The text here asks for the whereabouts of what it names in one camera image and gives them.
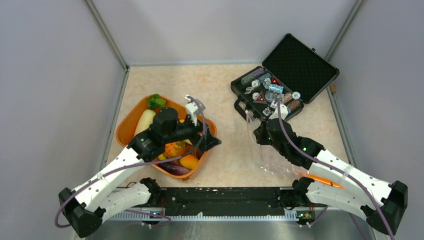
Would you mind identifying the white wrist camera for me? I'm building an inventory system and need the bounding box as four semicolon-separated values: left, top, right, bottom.
268;100;291;120
184;95;206;126

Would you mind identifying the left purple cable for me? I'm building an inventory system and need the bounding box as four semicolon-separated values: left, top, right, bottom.
54;95;208;229

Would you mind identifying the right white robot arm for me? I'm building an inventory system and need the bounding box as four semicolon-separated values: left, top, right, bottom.
253;118;408;239

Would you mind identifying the purple cable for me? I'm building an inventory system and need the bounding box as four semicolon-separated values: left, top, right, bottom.
274;99;397;240
54;95;208;229

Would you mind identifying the orange yellow mango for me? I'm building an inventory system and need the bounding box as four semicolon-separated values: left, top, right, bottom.
179;154;199;170

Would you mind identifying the white radish with leaves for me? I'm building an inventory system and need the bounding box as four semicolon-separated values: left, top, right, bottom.
134;93;167;136

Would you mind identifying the orange carrot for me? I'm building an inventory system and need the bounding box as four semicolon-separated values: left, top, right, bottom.
296;172;345;190

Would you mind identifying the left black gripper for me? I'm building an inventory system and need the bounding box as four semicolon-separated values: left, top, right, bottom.
163;112;221;152

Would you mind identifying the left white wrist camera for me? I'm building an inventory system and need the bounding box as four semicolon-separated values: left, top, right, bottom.
184;95;206;126

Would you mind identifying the black open carrying case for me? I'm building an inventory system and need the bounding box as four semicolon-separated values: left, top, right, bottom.
230;33;340;121

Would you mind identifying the clear zip top bag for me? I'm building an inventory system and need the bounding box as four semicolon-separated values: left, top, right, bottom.
245;110;308;179

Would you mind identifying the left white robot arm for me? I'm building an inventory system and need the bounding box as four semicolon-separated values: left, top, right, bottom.
57;105;222;238

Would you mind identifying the orange pineapple toy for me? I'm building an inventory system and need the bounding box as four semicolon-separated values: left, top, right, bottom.
163;141;187;159

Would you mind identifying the orange plastic basket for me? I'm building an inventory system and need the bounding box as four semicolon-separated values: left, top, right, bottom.
115;96;212;181

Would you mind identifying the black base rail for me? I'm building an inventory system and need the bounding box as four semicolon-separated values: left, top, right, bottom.
139;187;315;217

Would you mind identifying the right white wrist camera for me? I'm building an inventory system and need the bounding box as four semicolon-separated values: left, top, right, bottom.
268;100;291;120

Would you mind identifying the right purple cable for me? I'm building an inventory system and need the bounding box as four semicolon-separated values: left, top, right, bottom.
274;99;397;240

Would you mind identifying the purple eggplant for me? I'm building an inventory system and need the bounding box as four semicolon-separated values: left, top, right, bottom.
157;162;191;176

